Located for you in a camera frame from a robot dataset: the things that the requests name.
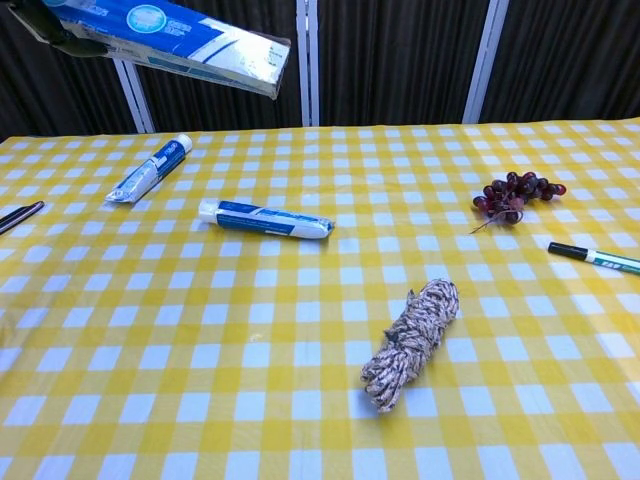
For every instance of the bunch of purple grapes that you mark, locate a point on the bunch of purple grapes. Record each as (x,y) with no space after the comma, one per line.
(520,195)

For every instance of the white partition frame post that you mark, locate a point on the white partition frame post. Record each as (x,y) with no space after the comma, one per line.
(135,95)
(308,62)
(484,60)

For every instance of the squeezed blue white toothpaste tube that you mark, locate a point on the squeezed blue white toothpaste tube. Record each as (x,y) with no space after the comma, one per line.
(150,167)

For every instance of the yellow white checkered tablecloth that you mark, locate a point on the yellow white checkered tablecloth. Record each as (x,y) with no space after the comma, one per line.
(320,325)

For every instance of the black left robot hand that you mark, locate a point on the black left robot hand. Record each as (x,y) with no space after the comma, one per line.
(47,27)

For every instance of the green white marker pen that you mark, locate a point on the green white marker pen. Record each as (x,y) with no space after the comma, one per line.
(595,257)

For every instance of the black pen with pink stripe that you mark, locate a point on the black pen with pink stripe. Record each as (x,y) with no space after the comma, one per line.
(20,214)

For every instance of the blue white toothpaste box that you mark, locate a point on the blue white toothpaste box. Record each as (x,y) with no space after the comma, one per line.
(190,45)

